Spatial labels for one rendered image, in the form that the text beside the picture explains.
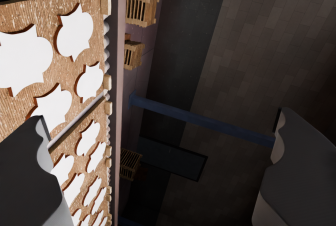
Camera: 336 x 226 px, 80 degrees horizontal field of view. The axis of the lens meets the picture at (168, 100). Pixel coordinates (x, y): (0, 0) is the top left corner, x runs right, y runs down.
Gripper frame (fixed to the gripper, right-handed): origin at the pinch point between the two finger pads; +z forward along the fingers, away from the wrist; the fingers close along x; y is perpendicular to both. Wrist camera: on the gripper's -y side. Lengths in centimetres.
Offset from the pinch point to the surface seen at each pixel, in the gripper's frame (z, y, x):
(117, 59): 65, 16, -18
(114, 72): 66, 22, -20
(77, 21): 42.2, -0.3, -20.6
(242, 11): 429, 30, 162
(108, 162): 65, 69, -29
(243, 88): 416, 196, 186
